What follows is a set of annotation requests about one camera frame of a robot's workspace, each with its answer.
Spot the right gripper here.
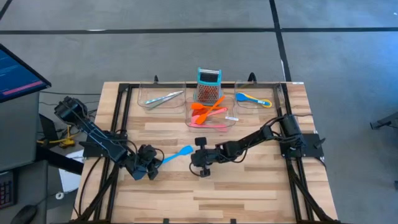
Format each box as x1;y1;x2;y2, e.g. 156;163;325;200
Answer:
190;136;224;178

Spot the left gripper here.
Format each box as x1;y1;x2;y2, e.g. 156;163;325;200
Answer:
126;144;163;181

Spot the blue silicone spatula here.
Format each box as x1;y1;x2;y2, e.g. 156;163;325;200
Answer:
160;145;194;165

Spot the green-handled knife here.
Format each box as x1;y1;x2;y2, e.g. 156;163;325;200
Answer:
148;93;180;110

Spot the blue silicone spoon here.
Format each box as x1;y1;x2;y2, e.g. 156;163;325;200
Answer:
235;92;271;106

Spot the yellow silicone spoon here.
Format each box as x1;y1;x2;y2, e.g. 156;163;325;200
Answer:
245;93;273;109

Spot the clear plastic bin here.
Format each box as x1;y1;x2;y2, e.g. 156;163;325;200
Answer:
234;81;284;113
136;82;187;113
186;93;238;132

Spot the teal metal box grater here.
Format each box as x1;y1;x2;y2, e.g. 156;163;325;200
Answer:
193;67;223;106

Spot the white paper sheet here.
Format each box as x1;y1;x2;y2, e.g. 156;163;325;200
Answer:
58;149;85;194

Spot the black cart leg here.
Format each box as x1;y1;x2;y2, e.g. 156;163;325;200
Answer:
35;145;85;175

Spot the dark grey desk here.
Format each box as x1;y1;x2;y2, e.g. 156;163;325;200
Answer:
0;160;78;224

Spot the black computer mouse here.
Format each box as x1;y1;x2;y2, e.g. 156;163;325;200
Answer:
11;204;39;224

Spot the black keyboard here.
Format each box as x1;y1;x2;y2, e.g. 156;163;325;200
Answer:
0;169;17;210

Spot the computer monitor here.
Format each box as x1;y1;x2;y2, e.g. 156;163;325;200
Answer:
0;43;52;104

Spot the black right camera cable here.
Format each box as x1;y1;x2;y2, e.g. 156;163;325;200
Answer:
188;163;203;177

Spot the black metal table frame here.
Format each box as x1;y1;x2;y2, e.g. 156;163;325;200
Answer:
73;81;341;224

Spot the yellow cable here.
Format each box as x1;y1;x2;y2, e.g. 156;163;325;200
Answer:
36;124;78;149

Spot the black floor cable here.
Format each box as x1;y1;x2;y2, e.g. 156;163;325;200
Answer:
39;90;102;109

